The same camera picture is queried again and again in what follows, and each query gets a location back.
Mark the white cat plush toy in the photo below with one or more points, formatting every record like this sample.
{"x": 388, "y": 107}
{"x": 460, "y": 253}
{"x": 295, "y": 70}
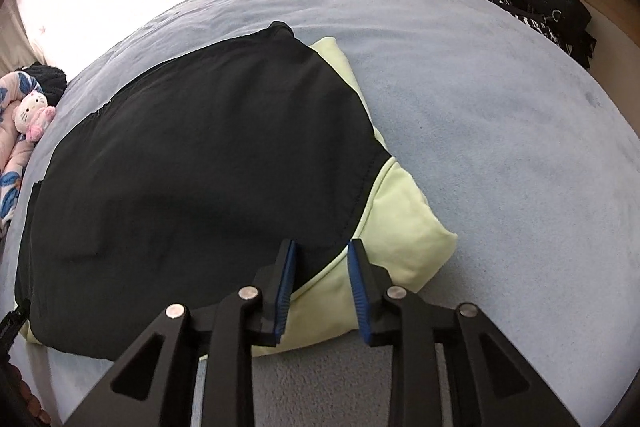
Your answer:
{"x": 32, "y": 104}

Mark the floral quilt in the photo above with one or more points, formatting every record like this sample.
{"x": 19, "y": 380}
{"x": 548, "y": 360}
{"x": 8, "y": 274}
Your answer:
{"x": 7, "y": 187}

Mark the blue bed sheet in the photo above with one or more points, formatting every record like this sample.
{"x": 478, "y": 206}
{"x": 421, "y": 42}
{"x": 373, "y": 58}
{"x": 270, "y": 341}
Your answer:
{"x": 475, "y": 132}

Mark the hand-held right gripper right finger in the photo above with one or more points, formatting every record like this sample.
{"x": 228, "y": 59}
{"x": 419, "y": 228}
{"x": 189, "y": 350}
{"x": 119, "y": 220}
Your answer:
{"x": 361, "y": 292}

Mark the dark cloth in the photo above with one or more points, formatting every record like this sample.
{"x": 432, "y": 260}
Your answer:
{"x": 47, "y": 77}

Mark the sheer patterned curtain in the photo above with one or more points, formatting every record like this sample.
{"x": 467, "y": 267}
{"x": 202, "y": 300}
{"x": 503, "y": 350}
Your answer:
{"x": 30, "y": 32}

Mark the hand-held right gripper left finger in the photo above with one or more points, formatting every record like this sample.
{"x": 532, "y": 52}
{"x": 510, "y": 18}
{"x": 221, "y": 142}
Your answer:
{"x": 285, "y": 287}

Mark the green and black hooded jacket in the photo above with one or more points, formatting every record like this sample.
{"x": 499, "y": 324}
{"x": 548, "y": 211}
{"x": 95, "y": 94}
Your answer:
{"x": 200, "y": 132}

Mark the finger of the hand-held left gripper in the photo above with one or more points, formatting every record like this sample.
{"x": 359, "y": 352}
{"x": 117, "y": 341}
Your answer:
{"x": 12, "y": 324}

